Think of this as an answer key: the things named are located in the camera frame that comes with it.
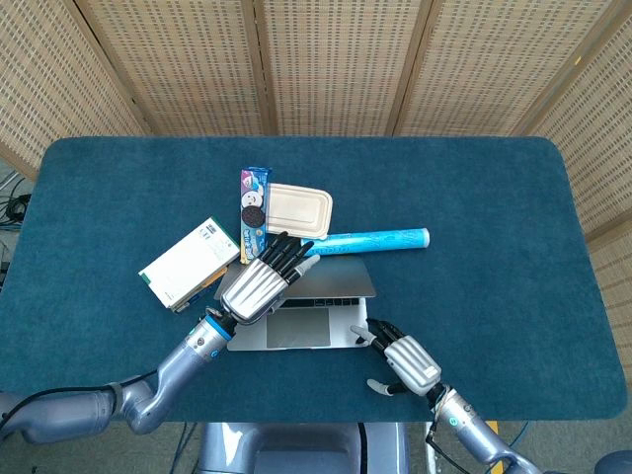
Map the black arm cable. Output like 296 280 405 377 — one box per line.
425 389 478 466
0 369 159 429

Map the woven bamboo folding screen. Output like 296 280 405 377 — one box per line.
0 0 632 381

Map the silver laptop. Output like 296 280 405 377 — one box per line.
214 255 377 353

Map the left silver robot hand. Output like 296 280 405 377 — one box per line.
219 230 322 327

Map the blue Oreo cookie box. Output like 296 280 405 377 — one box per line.
239 167 274 265

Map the blue felt table cover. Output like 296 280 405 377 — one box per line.
0 135 628 425

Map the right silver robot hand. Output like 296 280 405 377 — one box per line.
349 318 443 397

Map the white cardboard box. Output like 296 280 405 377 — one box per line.
137 216 242 311

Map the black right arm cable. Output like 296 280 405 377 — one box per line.
425 389 478 466

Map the blue-grey robot torso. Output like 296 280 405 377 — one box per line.
197 422 411 474

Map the blue plastic wrap roll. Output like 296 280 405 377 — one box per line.
300 225 432 258

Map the blue floor cable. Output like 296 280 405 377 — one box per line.
175 423 198 474

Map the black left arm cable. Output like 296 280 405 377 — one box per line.
0 369 159 429

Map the black floor cable bundle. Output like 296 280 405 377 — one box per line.
0 167 34 233

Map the blue and yellow box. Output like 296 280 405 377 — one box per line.
170 264 229 315

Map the beige lidded food container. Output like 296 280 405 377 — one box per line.
265 182 334 241

